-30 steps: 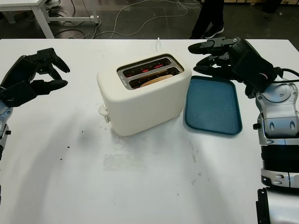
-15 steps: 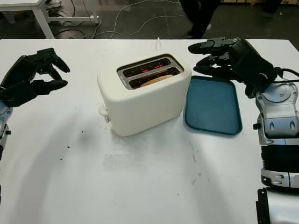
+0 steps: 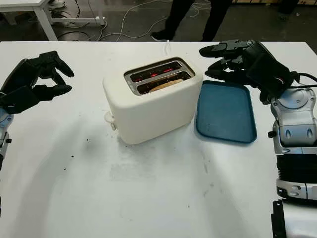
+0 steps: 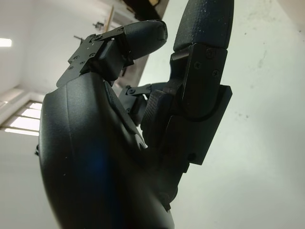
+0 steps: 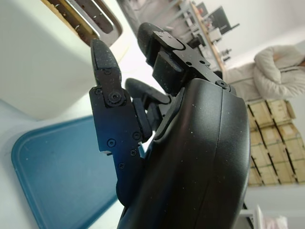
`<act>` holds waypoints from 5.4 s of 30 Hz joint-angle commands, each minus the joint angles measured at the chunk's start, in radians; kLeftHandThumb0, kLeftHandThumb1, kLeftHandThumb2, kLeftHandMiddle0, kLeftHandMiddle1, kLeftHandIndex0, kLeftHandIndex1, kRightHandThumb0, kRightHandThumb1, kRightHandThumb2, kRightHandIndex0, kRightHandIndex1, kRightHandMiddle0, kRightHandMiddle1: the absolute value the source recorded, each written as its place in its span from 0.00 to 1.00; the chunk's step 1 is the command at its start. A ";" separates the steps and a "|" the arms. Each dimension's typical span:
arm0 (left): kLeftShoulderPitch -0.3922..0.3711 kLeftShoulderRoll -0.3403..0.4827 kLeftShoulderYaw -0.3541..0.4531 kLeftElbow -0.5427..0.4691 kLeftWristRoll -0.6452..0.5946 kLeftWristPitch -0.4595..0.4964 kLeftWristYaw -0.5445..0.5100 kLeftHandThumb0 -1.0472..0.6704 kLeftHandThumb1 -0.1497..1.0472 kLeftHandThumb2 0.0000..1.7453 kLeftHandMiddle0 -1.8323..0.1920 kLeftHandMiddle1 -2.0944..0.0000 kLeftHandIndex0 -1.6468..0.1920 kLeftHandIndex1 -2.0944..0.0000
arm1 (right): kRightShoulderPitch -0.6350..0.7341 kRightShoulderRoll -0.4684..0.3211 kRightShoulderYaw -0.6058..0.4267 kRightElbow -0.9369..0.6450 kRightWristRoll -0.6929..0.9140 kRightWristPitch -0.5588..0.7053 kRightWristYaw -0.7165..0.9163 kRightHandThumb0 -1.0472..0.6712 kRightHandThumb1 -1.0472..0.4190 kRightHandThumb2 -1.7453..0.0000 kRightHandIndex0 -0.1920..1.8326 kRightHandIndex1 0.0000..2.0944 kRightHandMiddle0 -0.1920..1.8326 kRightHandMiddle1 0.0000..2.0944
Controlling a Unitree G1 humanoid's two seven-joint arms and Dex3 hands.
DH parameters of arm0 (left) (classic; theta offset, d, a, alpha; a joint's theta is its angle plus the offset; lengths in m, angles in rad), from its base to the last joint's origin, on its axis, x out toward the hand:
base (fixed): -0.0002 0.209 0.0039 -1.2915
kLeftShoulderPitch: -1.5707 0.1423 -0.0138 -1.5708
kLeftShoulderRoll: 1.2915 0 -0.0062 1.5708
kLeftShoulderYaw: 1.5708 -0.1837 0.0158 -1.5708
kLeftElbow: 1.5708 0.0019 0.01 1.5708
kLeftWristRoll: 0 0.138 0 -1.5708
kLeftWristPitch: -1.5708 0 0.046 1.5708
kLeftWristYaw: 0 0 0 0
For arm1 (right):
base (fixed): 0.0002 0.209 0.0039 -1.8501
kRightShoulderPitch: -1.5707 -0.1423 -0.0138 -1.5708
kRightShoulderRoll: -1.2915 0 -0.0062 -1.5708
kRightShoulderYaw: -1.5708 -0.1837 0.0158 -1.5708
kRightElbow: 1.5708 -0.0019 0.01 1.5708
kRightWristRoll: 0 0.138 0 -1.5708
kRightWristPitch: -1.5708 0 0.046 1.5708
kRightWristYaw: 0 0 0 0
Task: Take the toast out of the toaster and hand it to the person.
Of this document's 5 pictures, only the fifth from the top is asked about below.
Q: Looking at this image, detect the black monitor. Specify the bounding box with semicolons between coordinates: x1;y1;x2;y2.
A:
209;6;240;35

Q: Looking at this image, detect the blue plastic tray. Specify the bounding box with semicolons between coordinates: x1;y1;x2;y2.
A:
11;114;124;229

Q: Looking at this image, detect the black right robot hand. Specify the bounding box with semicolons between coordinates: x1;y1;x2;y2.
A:
89;22;251;229

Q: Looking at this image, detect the white box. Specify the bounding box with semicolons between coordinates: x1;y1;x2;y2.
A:
242;204;286;229

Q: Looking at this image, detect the cluttered workbench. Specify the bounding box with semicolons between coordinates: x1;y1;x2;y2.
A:
176;0;241;72

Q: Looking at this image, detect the person in beige jacket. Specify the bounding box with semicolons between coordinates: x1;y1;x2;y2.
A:
223;45;305;101

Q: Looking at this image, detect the cream two-slot toaster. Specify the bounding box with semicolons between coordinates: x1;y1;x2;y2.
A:
0;0;131;121

